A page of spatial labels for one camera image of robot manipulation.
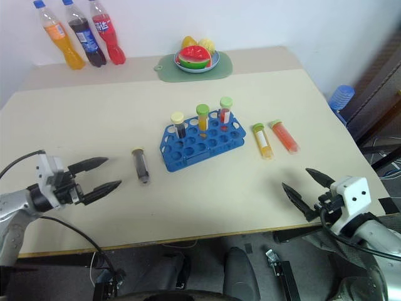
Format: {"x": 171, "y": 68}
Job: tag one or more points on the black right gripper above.
{"x": 330, "y": 205}

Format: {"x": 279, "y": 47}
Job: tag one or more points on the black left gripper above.
{"x": 67, "y": 189}

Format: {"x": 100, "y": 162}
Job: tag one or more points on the dark liquid tube black cap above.
{"x": 141, "y": 166}

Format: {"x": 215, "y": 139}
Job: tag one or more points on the coral liquid tube green cap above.
{"x": 285, "y": 138}

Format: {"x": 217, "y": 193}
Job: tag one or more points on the yellow liquid tube green cap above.
{"x": 263, "y": 142}

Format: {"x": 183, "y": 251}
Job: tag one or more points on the dark liquid tube cream cap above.
{"x": 180, "y": 127}

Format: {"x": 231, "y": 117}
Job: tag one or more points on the blue test tube rack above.
{"x": 194, "y": 155}

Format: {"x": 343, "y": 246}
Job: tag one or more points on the red liquid tube green cap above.
{"x": 225, "y": 113}

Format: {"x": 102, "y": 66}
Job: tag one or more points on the orange liquid tube green cap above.
{"x": 203, "y": 120}

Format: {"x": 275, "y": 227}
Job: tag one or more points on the blue ribbed plastic container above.
{"x": 341, "y": 100}

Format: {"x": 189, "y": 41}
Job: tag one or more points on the dark rounded robot leg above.
{"x": 239, "y": 276}

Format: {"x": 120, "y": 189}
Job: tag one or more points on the dark wooden cabinet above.
{"x": 376, "y": 94}

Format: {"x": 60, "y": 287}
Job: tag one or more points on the green silicone mat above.
{"x": 166, "y": 73}

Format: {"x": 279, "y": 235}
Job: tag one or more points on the orange soda bottle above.
{"x": 64, "y": 47}

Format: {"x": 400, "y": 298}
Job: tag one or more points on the dark cola bottle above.
{"x": 85, "y": 39}

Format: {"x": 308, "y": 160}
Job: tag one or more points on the red soda bottle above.
{"x": 108, "y": 34}

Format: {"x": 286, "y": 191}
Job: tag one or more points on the toy watermelon slice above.
{"x": 194, "y": 56}

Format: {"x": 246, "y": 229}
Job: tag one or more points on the light blue plate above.
{"x": 216, "y": 61}

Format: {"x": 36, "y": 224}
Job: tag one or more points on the yellow toy mango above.
{"x": 189, "y": 42}

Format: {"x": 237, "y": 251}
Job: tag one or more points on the yellow bumpy toy fruit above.
{"x": 207, "y": 44}

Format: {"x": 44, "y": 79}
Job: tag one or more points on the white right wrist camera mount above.
{"x": 354, "y": 188}

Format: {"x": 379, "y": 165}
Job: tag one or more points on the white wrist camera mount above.
{"x": 47, "y": 164}
{"x": 354, "y": 188}

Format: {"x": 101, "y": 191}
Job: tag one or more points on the black table frame bar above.
{"x": 294, "y": 235}

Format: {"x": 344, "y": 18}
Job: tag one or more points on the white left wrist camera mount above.
{"x": 47, "y": 164}

